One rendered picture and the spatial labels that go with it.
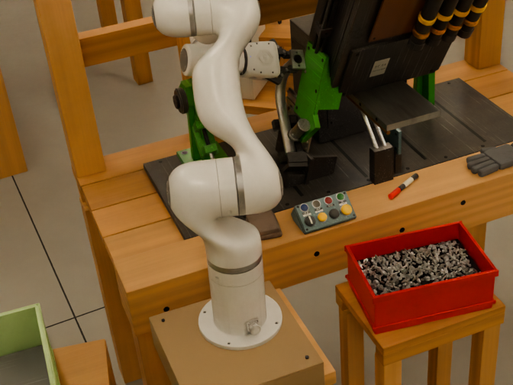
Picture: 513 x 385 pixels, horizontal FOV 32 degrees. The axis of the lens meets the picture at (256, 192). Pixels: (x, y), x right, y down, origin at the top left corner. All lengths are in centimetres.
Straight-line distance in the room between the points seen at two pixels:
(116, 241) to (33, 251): 158
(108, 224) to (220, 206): 78
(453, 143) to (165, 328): 110
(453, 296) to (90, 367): 89
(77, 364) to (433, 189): 105
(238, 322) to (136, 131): 284
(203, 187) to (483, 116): 130
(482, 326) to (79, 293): 190
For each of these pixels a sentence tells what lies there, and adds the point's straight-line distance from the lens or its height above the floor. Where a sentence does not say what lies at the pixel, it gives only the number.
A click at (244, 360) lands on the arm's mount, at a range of 193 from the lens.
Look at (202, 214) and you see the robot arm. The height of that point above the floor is 128.
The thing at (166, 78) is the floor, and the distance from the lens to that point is 520.
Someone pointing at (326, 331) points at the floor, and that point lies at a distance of 334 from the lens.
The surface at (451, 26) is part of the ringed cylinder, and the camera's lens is 234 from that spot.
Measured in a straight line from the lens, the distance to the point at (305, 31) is 258.
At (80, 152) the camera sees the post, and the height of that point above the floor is 97.
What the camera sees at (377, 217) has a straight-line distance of 238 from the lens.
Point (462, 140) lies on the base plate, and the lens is 270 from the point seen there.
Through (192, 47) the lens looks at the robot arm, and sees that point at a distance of 232.
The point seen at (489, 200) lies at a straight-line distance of 257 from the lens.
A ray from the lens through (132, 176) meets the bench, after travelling 267.
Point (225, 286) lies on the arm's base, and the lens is 188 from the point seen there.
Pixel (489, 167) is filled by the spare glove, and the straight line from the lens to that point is 254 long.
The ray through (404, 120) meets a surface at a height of 113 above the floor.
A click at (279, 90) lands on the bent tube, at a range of 254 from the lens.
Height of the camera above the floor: 230
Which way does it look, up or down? 34 degrees down
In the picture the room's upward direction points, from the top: 5 degrees counter-clockwise
